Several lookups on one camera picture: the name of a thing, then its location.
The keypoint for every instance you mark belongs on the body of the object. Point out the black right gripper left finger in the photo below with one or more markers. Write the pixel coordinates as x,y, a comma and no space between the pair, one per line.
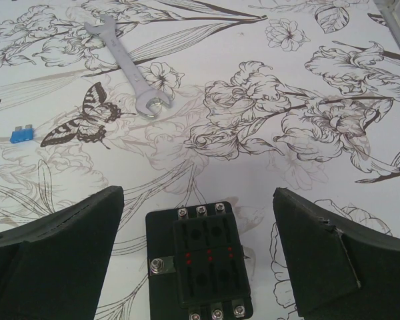
55,267

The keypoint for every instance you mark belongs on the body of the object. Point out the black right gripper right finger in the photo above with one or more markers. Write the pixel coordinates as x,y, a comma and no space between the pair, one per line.
338,269

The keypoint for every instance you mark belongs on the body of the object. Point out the black fuse box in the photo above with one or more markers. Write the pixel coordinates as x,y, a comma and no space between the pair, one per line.
196,264

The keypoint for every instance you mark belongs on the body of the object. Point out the silver open-end wrench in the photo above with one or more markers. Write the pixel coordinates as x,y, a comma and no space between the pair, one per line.
149,100

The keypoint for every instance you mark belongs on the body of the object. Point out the aluminium frame post right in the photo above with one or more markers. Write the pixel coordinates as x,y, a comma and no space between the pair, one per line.
396,30

